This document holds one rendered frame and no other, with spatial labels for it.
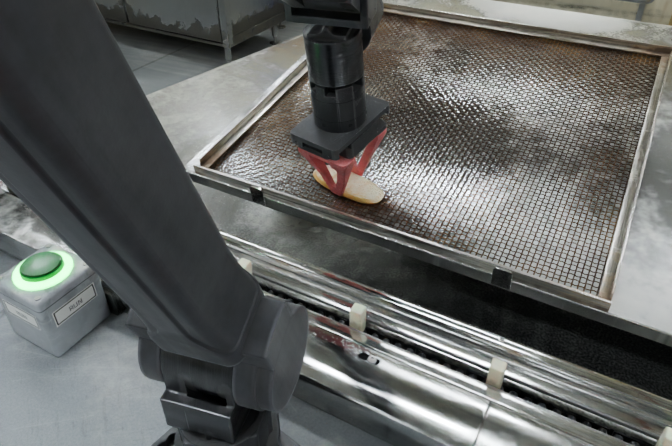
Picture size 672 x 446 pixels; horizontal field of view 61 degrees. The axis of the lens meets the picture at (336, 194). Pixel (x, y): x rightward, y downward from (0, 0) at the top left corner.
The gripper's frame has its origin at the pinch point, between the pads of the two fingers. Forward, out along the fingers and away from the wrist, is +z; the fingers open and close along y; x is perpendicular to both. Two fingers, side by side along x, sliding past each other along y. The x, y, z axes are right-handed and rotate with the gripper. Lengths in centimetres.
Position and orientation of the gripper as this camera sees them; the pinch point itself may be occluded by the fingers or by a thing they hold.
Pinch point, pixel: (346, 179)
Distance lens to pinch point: 68.0
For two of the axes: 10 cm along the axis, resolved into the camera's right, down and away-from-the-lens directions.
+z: 0.9, 7.3, 6.8
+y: -6.1, 5.8, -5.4
